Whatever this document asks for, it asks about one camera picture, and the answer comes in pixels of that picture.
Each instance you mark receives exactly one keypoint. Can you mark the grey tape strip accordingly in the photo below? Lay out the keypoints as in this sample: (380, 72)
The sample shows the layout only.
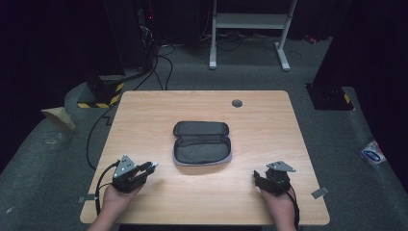
(319, 192)
(86, 199)

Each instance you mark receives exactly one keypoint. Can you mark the black pencil case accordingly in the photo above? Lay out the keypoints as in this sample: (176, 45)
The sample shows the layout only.
(202, 146)

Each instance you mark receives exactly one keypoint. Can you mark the small red object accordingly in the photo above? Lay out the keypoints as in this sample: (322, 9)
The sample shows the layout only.
(310, 39)

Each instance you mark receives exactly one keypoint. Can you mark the white metal stand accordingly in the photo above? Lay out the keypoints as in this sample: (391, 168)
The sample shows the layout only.
(250, 20)

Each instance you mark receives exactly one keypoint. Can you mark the person's left hand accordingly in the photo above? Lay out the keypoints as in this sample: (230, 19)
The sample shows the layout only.
(117, 202)

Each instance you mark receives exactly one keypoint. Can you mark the beige cardboard wedge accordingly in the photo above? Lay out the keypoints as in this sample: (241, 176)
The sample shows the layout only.
(60, 117)

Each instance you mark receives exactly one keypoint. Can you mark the person's right hand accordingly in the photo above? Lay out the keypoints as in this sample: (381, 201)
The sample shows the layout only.
(279, 207)

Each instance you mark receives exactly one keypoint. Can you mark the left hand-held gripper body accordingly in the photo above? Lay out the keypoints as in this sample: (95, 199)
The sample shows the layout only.
(125, 178)

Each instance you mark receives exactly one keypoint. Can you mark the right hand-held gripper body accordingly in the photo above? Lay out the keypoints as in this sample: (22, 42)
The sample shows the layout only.
(278, 178)

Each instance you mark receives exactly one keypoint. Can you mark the black yellow striped stand base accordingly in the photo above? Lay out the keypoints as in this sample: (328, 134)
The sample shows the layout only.
(101, 91)

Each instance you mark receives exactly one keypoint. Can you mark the black stand base yellow corner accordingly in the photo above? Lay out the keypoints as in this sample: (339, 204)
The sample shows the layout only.
(330, 96)

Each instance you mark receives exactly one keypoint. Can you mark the white blue plastic packet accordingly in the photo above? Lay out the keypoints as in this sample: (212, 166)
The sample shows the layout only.
(372, 154)

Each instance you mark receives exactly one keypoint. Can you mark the grey round table grommet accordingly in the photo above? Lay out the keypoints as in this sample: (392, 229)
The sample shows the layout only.
(236, 103)

